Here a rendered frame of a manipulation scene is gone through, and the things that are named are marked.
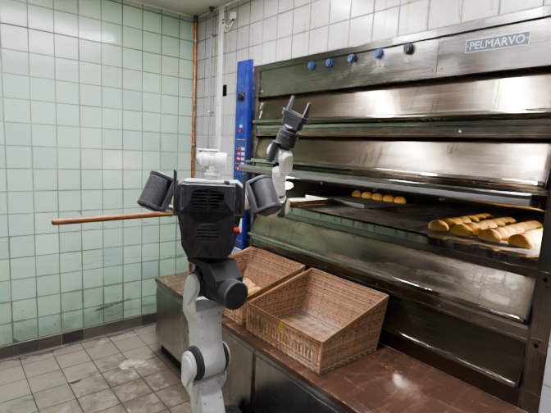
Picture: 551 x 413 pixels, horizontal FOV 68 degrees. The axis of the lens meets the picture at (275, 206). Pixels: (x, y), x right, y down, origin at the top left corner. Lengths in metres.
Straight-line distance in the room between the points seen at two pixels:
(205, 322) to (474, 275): 1.16
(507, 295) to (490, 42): 1.01
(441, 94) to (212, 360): 1.52
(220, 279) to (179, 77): 2.32
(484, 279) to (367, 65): 1.18
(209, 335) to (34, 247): 1.84
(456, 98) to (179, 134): 2.32
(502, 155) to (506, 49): 0.41
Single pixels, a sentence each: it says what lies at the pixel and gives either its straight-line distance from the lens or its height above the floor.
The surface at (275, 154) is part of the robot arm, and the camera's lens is 1.80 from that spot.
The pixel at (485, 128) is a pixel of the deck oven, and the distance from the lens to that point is 1.89.
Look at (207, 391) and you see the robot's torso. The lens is 1.94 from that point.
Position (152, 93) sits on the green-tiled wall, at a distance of 3.50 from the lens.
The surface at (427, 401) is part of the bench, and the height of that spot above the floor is 0.58.
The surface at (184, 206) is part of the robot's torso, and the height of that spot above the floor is 1.32.
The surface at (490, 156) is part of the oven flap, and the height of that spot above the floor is 1.55.
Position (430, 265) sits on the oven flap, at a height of 1.04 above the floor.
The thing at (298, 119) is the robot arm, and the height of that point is 1.67.
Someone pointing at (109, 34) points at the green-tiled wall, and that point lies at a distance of 3.46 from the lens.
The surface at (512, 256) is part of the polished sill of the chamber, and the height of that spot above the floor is 1.17.
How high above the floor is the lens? 1.54
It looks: 8 degrees down
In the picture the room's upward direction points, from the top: 3 degrees clockwise
